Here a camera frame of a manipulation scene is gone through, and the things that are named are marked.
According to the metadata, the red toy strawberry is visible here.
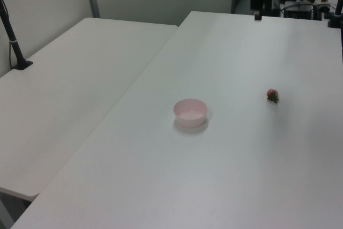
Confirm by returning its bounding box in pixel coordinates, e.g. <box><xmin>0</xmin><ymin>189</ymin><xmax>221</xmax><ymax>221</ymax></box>
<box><xmin>266</xmin><ymin>88</ymin><xmax>280</xmax><ymax>105</ymax></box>

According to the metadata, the pink plastic bowl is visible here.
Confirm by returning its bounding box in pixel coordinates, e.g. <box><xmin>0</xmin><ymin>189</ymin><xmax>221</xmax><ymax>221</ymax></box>
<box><xmin>173</xmin><ymin>98</ymin><xmax>208</xmax><ymax>128</ymax></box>

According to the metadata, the black control box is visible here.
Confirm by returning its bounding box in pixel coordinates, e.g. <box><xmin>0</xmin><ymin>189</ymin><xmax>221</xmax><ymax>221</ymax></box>
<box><xmin>283</xmin><ymin>3</ymin><xmax>315</xmax><ymax>20</ymax></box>

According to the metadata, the black clamped camera stand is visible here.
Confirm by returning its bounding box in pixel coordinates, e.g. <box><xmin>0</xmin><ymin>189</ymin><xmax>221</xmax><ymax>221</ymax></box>
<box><xmin>327</xmin><ymin>0</ymin><xmax>343</xmax><ymax>29</ymax></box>

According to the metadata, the black camera stand with cable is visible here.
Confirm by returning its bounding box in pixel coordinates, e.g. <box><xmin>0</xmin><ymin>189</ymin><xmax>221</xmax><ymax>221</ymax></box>
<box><xmin>0</xmin><ymin>0</ymin><xmax>34</xmax><ymax>70</ymax></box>

